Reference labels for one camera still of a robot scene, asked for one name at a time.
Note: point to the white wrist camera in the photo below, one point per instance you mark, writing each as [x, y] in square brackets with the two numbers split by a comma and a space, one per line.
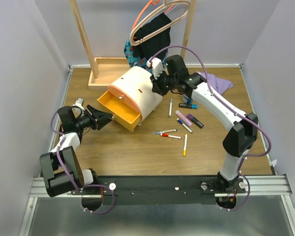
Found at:
[156, 66]
[78, 105]

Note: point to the black teal highlighter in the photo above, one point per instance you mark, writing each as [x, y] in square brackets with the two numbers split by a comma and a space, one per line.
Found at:
[189, 106]

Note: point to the pink clothes hanger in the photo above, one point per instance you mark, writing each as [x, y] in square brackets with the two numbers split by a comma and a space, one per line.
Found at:
[162, 8]

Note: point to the blue capped white marker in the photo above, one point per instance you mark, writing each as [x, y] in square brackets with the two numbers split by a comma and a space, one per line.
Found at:
[184, 125]

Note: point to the blue shark print cloth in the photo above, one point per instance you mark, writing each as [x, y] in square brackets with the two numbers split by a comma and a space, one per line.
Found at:
[138, 55]

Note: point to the aluminium frame rail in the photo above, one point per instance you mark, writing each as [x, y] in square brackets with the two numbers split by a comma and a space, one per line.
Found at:
[259, 186]

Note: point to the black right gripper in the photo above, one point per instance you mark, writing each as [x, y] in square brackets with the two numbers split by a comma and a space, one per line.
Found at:
[156, 88]

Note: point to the clear capped blue pen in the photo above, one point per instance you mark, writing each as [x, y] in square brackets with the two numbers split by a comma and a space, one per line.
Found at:
[166, 131]

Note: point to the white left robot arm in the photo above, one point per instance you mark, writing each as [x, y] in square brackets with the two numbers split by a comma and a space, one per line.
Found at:
[60, 167]

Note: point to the yellow capped white marker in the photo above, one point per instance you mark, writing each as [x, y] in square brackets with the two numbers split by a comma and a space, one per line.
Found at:
[185, 145]

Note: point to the grey silver marker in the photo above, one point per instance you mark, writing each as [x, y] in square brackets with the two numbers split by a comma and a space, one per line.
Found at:
[170, 107]

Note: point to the red capped white marker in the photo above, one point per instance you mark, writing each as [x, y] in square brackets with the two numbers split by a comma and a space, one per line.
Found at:
[170, 136]

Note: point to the pink highlighter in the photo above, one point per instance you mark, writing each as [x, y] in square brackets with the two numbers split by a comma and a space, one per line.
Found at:
[183, 118]

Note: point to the round blue white tin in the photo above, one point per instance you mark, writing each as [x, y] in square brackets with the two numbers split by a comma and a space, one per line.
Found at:
[186, 99]

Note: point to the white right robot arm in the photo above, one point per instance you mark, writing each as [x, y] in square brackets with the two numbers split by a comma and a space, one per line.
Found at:
[172, 75]

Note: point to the orange clothes hanger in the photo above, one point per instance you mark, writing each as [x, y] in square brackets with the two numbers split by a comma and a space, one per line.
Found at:
[151, 2]

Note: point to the wooden clothes rack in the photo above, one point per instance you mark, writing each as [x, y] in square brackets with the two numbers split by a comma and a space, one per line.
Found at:
[104, 70]

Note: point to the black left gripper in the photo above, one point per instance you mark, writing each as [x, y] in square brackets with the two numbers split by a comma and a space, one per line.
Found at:
[102, 115]

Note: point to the black purple highlighter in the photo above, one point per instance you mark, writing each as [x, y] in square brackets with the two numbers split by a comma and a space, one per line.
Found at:
[195, 121]

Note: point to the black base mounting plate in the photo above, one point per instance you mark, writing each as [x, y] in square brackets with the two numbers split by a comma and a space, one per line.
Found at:
[167, 190]

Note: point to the black hanging garment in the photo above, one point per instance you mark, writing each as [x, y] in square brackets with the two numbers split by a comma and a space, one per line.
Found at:
[158, 22]

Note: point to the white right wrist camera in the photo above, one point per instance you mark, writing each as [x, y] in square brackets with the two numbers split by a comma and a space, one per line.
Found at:
[156, 66]

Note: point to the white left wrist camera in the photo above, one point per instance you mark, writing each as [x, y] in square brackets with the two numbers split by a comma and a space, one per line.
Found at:
[78, 105]

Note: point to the purple folded cloth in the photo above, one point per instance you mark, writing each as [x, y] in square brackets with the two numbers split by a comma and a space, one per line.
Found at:
[218, 84]

